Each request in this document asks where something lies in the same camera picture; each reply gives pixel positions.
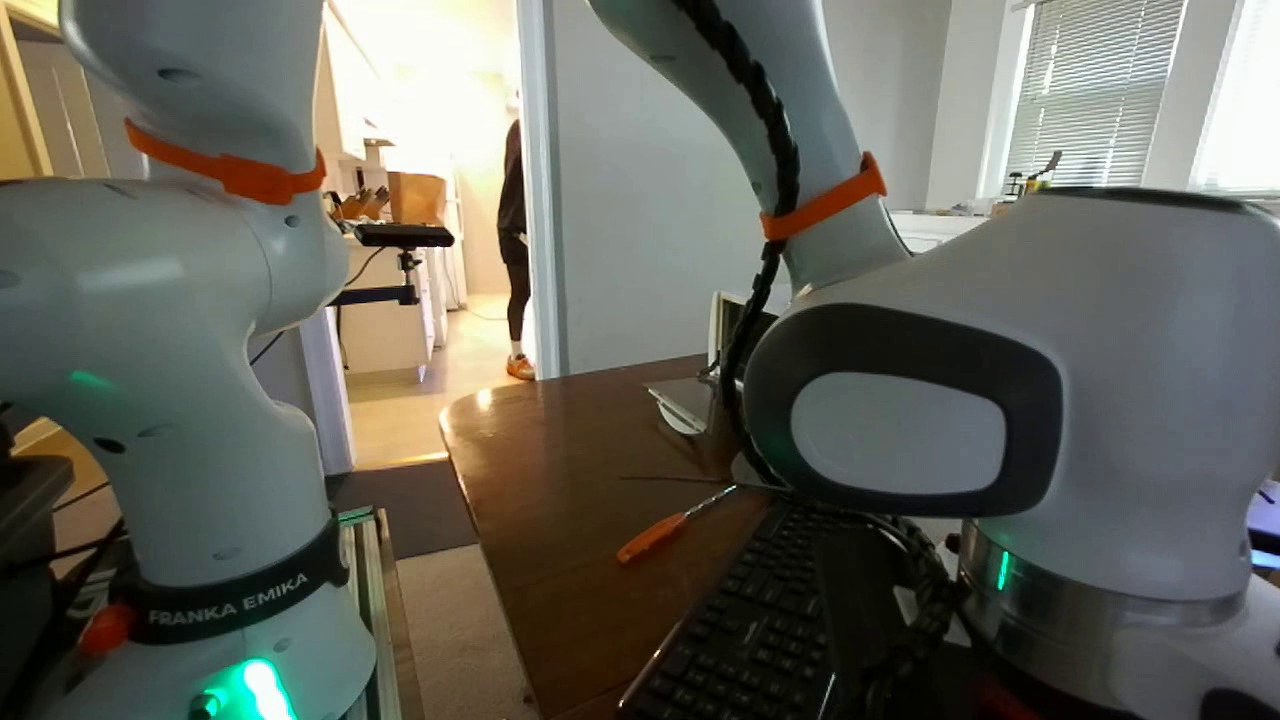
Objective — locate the brown wooden box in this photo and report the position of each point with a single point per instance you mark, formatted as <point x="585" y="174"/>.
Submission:
<point x="417" y="199"/>

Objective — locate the white window blind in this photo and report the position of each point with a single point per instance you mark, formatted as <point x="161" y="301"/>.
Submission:
<point x="1093" y="83"/>

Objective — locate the black camera on stand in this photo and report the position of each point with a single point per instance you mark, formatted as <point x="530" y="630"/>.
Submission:
<point x="400" y="239"/>

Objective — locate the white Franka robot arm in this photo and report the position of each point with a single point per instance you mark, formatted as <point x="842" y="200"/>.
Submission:
<point x="161" y="402"/>

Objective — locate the person in dark clothes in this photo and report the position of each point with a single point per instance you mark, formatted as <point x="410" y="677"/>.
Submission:
<point x="513" y="227"/>

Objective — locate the aluminium robot mounting table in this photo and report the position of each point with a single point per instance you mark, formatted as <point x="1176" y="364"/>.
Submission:
<point x="366" y="614"/>

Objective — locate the dark tray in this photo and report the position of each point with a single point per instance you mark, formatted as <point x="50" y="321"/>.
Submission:
<point x="747" y="633"/>

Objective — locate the dark floor mat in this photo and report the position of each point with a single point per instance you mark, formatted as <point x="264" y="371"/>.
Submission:
<point x="405" y="506"/>

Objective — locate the white toaster oven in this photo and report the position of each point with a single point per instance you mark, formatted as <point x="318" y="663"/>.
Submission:
<point x="724" y="340"/>

